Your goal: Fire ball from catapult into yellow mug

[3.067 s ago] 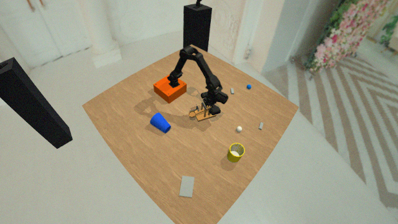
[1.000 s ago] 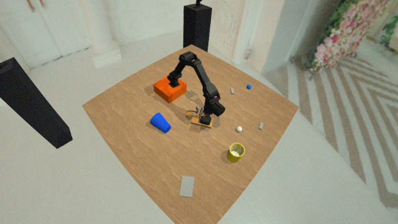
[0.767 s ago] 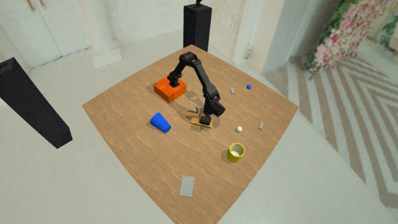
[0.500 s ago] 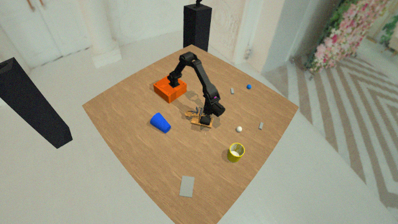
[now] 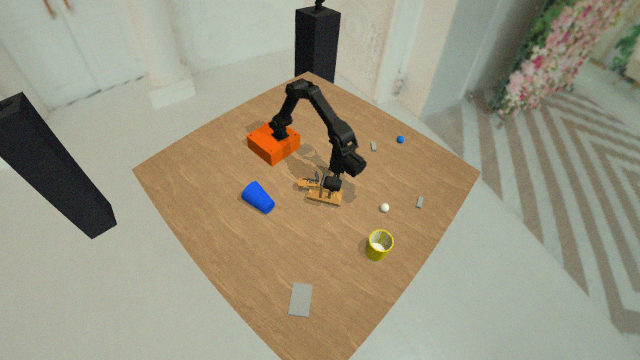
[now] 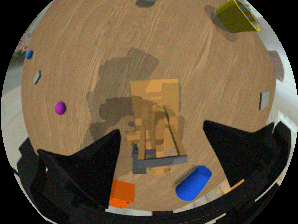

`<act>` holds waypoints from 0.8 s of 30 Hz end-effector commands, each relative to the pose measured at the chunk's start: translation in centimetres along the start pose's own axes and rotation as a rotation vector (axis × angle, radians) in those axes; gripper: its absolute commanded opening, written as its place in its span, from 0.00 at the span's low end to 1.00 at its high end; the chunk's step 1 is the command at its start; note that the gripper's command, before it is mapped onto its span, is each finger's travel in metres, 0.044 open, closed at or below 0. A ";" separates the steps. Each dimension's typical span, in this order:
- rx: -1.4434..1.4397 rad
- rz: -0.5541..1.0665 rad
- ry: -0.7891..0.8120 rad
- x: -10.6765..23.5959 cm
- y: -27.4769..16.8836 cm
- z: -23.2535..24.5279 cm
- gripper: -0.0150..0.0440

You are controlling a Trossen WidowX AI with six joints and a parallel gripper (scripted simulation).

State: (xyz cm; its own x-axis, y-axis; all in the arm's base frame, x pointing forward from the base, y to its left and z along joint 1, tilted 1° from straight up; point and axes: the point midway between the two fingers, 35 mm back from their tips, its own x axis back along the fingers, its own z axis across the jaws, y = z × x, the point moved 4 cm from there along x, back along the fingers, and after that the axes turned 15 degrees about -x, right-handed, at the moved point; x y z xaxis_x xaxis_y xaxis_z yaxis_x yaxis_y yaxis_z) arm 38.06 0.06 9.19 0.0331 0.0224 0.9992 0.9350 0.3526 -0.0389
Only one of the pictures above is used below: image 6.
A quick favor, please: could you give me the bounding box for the yellow cylinder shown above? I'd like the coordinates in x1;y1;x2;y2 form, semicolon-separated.
214;0;259;34

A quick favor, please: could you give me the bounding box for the blue ball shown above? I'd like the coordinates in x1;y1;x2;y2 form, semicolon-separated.
27;49;33;60

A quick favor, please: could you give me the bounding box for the purple ball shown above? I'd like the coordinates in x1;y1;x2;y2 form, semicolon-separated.
55;103;65;115

